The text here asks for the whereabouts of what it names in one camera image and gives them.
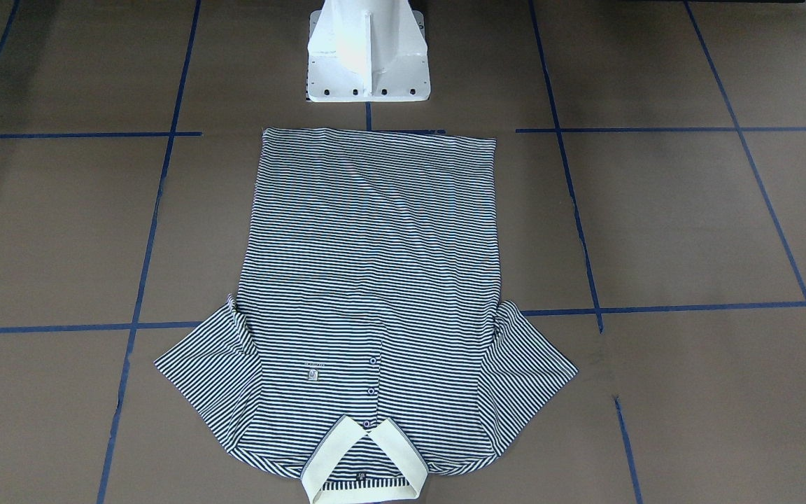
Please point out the navy white striped polo shirt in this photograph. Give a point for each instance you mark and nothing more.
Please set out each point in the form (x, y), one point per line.
(367, 346)

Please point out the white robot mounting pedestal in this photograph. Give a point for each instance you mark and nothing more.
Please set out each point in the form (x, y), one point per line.
(367, 51)

